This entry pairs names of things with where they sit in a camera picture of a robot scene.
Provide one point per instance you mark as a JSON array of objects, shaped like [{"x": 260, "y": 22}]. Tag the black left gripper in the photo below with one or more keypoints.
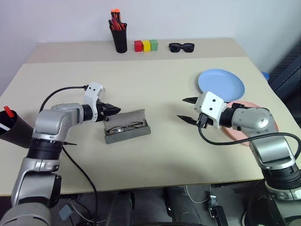
[{"x": 101, "y": 112}]

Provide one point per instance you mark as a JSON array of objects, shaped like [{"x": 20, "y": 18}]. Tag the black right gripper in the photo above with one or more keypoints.
[{"x": 203, "y": 121}]

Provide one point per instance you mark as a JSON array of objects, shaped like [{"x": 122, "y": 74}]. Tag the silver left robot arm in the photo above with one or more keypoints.
[{"x": 47, "y": 120}]

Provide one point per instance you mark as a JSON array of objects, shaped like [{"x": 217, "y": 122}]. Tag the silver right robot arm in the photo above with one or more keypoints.
[{"x": 254, "y": 120}]

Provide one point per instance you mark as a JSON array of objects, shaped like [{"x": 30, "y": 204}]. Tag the grey felt glasses case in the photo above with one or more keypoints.
[{"x": 127, "y": 135}]

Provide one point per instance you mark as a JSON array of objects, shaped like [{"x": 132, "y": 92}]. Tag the tall black tool holder cup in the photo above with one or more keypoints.
[{"x": 120, "y": 40}]

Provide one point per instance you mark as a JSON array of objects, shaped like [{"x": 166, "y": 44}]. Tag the orange red markers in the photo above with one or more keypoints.
[{"x": 116, "y": 25}]

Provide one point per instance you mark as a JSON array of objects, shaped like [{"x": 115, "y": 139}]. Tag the thin-framed clear eyeglasses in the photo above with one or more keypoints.
[{"x": 115, "y": 130}]

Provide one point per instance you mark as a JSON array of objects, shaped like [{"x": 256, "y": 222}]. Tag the light blue plate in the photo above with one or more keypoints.
[{"x": 221, "y": 82}]

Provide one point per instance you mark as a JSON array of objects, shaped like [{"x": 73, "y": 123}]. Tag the pink plate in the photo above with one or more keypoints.
[{"x": 235, "y": 134}]

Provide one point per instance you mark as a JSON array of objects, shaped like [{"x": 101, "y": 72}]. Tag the black sunglasses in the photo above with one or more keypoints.
[{"x": 175, "y": 48}]

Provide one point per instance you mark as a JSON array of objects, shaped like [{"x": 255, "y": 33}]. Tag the red cube block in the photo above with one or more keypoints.
[{"x": 138, "y": 46}]

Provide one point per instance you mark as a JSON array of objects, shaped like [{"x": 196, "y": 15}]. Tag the yellow cube block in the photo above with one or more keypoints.
[{"x": 146, "y": 46}]

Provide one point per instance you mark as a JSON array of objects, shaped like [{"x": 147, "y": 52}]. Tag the green cube block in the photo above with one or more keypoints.
[{"x": 154, "y": 45}]

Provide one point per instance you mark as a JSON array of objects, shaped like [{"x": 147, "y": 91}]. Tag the blue round object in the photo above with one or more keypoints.
[{"x": 265, "y": 75}]

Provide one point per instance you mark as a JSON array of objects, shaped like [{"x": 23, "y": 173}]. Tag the orange-capped screwdriver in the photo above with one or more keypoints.
[
  {"x": 118, "y": 13},
  {"x": 113, "y": 13}
]

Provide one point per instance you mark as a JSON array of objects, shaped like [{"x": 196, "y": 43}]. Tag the dark rounded shape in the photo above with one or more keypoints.
[
  {"x": 122, "y": 209},
  {"x": 183, "y": 207}
]

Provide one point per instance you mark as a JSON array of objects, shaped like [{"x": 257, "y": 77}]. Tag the black ribbed panel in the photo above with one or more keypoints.
[{"x": 287, "y": 70}]

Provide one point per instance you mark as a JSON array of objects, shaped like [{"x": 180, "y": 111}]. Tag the marker with red cap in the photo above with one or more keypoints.
[{"x": 8, "y": 111}]

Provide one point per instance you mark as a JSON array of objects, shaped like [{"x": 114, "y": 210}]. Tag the black box device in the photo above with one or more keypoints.
[{"x": 217, "y": 214}]

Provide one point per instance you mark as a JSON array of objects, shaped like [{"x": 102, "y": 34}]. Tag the white marker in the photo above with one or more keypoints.
[{"x": 4, "y": 127}]

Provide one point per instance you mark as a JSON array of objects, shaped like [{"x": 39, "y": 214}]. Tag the small grey box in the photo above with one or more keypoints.
[{"x": 65, "y": 212}]

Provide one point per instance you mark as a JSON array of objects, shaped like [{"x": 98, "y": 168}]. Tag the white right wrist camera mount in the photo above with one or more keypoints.
[{"x": 211, "y": 103}]

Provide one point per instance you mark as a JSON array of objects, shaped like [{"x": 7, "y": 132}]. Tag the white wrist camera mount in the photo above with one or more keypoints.
[
  {"x": 91, "y": 93},
  {"x": 211, "y": 103}
]

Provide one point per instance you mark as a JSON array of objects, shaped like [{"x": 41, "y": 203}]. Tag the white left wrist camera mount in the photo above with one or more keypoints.
[{"x": 91, "y": 93}]

